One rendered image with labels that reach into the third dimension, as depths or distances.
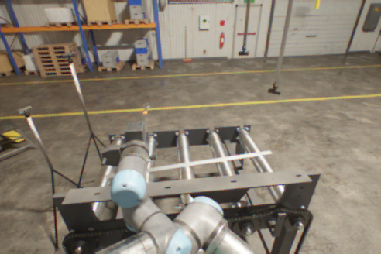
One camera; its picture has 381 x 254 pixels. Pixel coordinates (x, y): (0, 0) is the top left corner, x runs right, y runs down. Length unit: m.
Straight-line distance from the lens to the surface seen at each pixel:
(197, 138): 2.00
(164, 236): 0.49
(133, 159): 0.53
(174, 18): 9.77
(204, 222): 0.69
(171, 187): 1.03
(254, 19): 10.41
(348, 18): 12.66
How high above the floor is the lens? 1.90
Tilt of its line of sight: 29 degrees down
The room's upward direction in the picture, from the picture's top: 1 degrees counter-clockwise
